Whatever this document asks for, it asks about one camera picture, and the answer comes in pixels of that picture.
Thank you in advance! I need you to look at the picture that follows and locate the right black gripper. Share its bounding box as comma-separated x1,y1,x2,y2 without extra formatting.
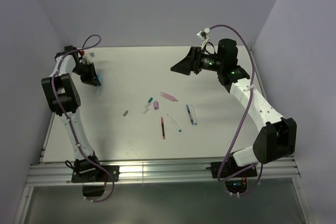
171,46,224,76

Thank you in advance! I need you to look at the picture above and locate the white light blue pen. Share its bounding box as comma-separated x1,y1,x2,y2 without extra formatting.
191,105,197,125

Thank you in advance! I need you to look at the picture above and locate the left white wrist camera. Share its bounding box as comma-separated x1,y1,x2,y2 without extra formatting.
82,52,95,64

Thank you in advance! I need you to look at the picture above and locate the pink highlighter pen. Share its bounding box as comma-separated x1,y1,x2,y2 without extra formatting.
160,91,177,101

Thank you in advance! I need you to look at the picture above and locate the aluminium frame rail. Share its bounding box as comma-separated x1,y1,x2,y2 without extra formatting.
25,156,300,187

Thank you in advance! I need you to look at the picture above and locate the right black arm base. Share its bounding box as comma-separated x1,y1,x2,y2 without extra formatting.
221,161,257,197

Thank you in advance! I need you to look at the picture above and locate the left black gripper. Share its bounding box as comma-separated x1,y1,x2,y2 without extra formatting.
72,62,100,87

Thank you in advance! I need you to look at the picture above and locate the white teal marker pen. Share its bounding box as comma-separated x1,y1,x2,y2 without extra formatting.
167,114,182,132

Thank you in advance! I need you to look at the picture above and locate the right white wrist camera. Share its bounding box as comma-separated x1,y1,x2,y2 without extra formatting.
197,28,211,48

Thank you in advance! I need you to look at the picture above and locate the purple highlighter cap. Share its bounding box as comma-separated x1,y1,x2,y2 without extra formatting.
153,101,159,110

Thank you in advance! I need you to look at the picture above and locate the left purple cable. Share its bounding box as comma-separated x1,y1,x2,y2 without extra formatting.
51,34,116,204

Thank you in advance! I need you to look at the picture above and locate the red gel pen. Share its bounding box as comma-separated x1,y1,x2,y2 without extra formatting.
161,117,165,140

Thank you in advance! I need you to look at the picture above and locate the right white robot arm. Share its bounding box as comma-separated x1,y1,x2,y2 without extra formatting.
171,39,297,177

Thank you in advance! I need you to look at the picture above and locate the light blue highlighter pen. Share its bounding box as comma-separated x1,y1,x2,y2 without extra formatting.
96,86,102,96

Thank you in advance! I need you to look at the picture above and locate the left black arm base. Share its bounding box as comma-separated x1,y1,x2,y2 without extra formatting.
65,160,120,200

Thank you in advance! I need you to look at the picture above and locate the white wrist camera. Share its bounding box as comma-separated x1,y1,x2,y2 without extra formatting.
197,28,211,48
82,52,95,64

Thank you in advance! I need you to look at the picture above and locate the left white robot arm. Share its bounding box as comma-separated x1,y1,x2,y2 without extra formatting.
41,46,103,182

